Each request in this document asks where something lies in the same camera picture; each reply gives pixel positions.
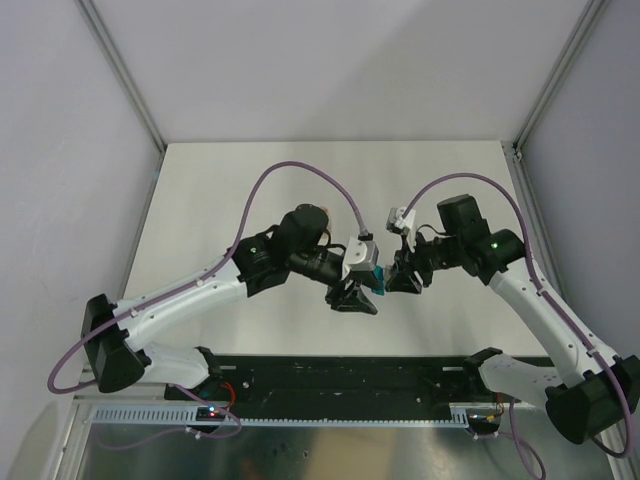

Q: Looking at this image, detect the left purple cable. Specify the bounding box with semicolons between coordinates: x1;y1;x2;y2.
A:
47;161;374;396

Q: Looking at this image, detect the right aluminium frame post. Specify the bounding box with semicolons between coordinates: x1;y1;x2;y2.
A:
511;0;607;156

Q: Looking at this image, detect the shiny metal base plate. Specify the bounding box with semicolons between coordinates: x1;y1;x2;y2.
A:
74;422;606;480

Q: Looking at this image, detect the left aluminium frame post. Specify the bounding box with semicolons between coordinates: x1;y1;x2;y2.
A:
74;0;167;153

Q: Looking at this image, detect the purple cable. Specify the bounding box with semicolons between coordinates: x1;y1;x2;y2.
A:
47;161;374;396
402;172;636;457

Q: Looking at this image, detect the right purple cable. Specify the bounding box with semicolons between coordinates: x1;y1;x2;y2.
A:
402;172;636;457

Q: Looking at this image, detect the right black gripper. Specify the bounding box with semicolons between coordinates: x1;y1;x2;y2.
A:
385;229;463;295

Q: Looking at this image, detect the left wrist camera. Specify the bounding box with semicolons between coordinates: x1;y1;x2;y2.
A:
342;234;379;279

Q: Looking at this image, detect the teal pill box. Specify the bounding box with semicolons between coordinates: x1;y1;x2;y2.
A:
371;266;385;296

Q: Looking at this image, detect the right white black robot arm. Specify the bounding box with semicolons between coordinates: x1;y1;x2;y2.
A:
385;194;639;444

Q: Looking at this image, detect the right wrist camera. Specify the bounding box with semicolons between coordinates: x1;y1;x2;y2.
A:
385;207;417;252

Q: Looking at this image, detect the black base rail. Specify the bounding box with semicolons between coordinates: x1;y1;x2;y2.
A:
193;355;509;416

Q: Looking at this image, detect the grey slotted cable duct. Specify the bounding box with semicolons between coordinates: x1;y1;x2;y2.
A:
90;404;500;428

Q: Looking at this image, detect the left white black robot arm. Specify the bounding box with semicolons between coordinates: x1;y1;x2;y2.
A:
81;204;381;399

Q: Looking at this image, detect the aluminium frame post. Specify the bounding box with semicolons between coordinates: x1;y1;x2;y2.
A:
511;0;607;156
74;0;167;153

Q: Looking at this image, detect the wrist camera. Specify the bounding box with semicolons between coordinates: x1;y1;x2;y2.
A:
385;207;417;252
342;234;379;279

